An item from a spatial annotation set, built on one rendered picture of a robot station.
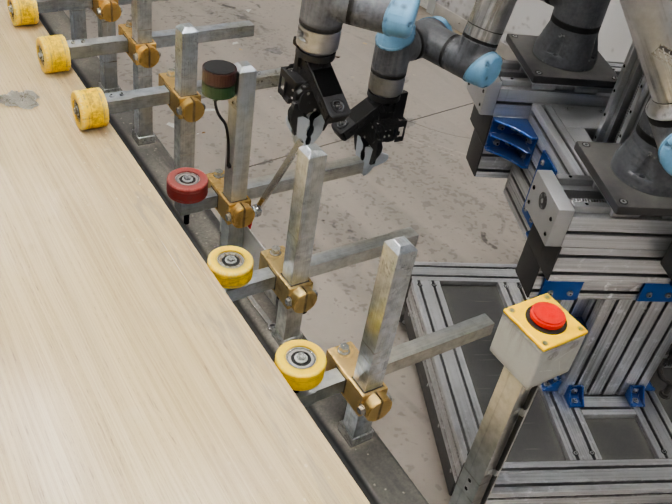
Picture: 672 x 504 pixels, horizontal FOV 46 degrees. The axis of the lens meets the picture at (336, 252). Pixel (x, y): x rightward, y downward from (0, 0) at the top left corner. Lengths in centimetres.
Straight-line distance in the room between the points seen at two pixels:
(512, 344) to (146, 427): 52
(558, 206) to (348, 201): 167
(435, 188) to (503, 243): 40
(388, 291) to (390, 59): 64
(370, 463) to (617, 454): 100
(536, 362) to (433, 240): 214
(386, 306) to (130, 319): 41
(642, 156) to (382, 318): 64
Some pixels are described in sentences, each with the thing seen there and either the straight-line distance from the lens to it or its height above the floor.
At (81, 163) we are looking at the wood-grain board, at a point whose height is 90.
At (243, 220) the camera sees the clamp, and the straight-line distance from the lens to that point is 160.
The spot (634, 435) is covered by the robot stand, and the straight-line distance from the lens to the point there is 233.
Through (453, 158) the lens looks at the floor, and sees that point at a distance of 355.
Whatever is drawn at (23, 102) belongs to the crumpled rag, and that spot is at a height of 91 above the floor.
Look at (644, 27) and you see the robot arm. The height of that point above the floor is 138.
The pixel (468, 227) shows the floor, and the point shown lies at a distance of 315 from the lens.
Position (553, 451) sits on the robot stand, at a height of 21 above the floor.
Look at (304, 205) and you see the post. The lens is 132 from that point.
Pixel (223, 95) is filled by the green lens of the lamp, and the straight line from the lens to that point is 143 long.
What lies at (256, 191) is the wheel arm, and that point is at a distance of 166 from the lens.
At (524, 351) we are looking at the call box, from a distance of 93.
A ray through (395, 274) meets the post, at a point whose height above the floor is 109.
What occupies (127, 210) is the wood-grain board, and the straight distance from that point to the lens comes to 151.
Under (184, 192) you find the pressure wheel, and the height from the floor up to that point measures 90.
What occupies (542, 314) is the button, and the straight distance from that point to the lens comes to 93.
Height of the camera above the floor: 182
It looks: 39 degrees down
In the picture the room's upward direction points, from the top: 10 degrees clockwise
